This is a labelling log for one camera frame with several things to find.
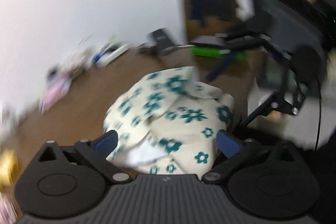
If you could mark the white power strip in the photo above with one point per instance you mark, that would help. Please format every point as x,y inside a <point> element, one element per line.
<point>111,53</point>

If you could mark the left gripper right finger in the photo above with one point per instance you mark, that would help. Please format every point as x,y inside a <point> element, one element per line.
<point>239,154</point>

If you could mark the green stand base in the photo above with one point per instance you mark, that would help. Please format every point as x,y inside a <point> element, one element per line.
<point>216,53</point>

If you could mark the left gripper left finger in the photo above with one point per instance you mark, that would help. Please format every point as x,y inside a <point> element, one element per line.
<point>95,154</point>

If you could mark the blue toy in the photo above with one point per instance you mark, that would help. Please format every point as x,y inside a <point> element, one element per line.
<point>97,57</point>

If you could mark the brown cardboard board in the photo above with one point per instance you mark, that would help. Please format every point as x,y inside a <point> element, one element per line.
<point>209,17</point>

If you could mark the black phone stand clamp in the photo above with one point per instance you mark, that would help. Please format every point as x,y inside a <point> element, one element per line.
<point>148,49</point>

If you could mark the pink blue purple-trimmed garment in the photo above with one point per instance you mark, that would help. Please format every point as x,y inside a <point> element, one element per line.
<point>57,88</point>

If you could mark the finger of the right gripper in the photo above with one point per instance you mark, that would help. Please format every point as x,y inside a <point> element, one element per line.
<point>263,110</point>
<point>222,65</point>

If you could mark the black wireless charger phone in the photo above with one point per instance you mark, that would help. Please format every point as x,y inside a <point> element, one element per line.
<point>162,42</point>

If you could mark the pink floral ruffled garment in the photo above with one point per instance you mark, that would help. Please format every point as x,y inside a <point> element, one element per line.
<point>8,214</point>

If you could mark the cream green-flower garment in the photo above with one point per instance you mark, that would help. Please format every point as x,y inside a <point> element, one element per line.
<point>167,123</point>

